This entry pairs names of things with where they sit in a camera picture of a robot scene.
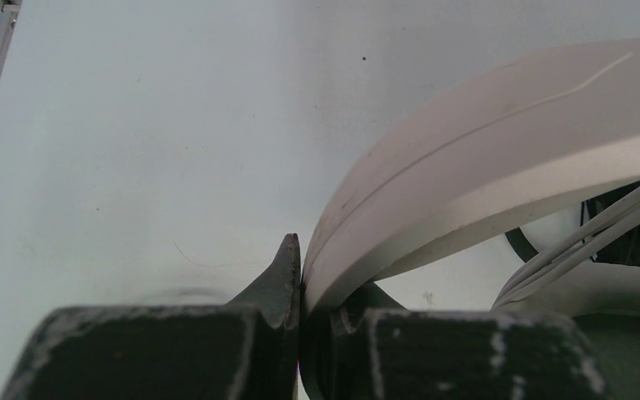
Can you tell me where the white gaming headset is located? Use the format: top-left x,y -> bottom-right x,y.
299,38 -> 640,399

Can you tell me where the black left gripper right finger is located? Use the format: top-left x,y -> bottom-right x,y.
327,283 -> 608,399

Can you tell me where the small black on-ear headphones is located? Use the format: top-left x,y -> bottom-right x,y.
504,176 -> 640,274

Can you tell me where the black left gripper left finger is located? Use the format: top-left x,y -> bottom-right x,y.
1,233 -> 301,399

